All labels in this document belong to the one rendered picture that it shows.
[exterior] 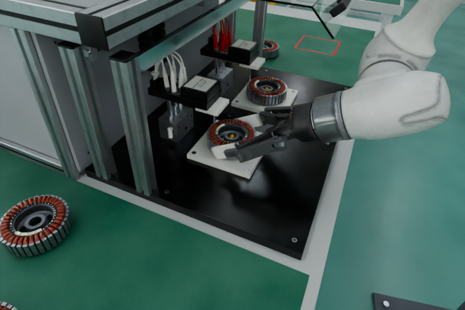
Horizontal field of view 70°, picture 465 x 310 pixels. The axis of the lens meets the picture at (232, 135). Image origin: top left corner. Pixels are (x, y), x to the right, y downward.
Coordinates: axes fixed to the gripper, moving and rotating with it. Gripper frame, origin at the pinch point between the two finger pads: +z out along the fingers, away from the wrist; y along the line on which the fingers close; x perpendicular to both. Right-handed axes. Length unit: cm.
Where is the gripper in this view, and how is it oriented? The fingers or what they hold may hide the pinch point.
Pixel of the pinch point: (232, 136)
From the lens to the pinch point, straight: 74.4
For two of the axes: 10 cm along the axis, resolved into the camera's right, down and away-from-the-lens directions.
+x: -4.2, -8.2, -3.8
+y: 4.0, -5.5, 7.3
